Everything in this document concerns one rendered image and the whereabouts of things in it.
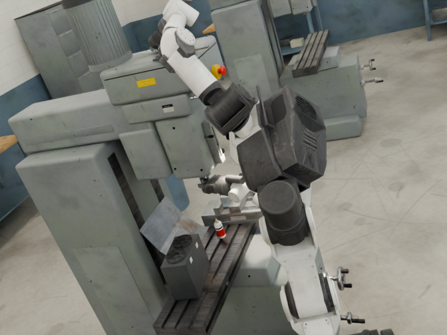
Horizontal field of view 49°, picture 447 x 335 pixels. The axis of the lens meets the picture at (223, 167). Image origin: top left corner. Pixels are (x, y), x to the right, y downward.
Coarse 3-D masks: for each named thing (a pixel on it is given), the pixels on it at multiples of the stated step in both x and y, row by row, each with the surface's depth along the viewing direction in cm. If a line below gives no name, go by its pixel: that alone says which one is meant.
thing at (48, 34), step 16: (32, 16) 653; (48, 16) 646; (64, 16) 673; (32, 32) 666; (48, 32) 657; (64, 32) 671; (32, 48) 679; (48, 48) 671; (64, 48) 667; (48, 64) 685; (64, 64) 676; (80, 64) 694; (48, 80) 700; (64, 80) 690; (80, 80) 691; (96, 80) 722; (64, 96) 705
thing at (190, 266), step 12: (180, 240) 220; (192, 240) 218; (168, 252) 216; (180, 252) 211; (192, 252) 212; (204, 252) 225; (168, 264) 208; (180, 264) 205; (192, 264) 210; (204, 264) 223; (168, 276) 209; (180, 276) 207; (192, 276) 208; (204, 276) 221; (180, 288) 211; (192, 288) 209
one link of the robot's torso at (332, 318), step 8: (328, 280) 177; (280, 296) 180; (336, 296) 176; (336, 304) 176; (288, 312) 178; (328, 312) 182; (336, 312) 180; (288, 320) 185; (296, 320) 184; (304, 320) 182; (312, 320) 181; (320, 320) 181; (328, 320) 180; (336, 320) 181; (296, 328) 183; (304, 328) 182; (312, 328) 181; (320, 328) 181; (328, 328) 180; (336, 328) 183
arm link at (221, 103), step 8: (216, 80) 168; (208, 88) 166; (216, 88) 166; (224, 88) 170; (200, 96) 168; (208, 96) 168; (216, 96) 168; (224, 96) 166; (232, 96) 164; (208, 104) 172; (216, 104) 167; (224, 104) 165; (232, 104) 165; (240, 104) 165; (216, 112) 167; (224, 112) 166; (232, 112) 166; (224, 120) 168
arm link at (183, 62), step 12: (180, 36) 166; (192, 36) 171; (180, 48) 165; (192, 48) 168; (168, 60) 168; (180, 60) 166; (192, 60) 166; (180, 72) 167; (192, 72) 166; (204, 72) 166; (192, 84) 167; (204, 84) 166
